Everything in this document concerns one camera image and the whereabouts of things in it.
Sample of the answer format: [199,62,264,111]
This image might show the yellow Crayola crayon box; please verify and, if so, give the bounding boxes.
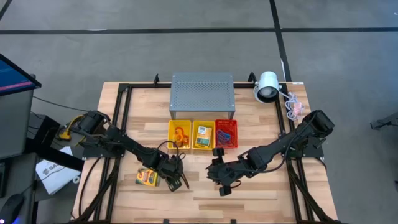
[195,125,213,147]
[135,168,161,188]

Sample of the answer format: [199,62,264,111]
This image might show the yellow plastic slotted basket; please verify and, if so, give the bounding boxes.
[167,119,193,150]
[191,119,216,151]

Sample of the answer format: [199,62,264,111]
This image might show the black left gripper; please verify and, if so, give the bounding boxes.
[161,155,190,190]

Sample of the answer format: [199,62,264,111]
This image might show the white paper sheet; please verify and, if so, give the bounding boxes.
[35,146,83,195]

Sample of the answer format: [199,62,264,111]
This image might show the white spot lamp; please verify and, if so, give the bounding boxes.
[252,70,281,105]

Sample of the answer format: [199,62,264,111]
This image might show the yellow cable with plug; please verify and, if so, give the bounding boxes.
[57,114,88,142]

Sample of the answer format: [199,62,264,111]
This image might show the grey metal cabinet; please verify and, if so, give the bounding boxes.
[0,88,35,160]

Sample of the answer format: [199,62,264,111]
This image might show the red plastic slotted basket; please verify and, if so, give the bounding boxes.
[214,119,239,149]

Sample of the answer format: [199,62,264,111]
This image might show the computer monitor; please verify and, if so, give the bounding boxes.
[0,53,42,97]

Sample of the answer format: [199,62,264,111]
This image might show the grey chair base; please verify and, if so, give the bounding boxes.
[369,112,398,131]

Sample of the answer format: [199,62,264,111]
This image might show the black left camera cable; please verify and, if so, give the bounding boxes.
[155,140,187,162]

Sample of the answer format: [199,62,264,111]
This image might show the grey perforated metal riser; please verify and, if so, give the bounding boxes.
[169,72,236,121]

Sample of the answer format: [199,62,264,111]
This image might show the white pink cable bundle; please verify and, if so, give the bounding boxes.
[281,91,305,122]

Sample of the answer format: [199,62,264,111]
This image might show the black computer mouse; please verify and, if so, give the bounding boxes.
[0,193,26,224]

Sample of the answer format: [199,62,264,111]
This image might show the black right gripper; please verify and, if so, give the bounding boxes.
[205,148,243,187]

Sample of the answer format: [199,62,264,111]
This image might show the black floor stand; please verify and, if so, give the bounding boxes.
[24,113,85,172]

